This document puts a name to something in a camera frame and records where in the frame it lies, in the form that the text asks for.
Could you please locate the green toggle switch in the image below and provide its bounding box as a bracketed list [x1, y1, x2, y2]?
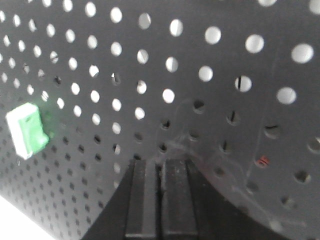
[5, 102, 49, 160]

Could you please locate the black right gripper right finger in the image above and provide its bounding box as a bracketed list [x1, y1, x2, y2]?
[161, 159, 198, 240]

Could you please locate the black perforated pegboard panel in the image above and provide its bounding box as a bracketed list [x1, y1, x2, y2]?
[0, 0, 320, 240]

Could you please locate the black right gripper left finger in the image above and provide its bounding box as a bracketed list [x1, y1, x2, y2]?
[125, 160, 157, 240]

